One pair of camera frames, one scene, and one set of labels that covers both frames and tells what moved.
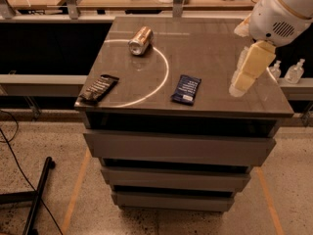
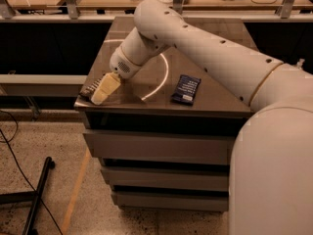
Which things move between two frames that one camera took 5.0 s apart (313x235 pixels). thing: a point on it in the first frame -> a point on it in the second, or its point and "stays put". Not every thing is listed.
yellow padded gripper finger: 255,59 -> 107,86
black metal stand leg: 33,197 stays put
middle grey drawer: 142,176 stays put
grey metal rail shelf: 41,84 stays put
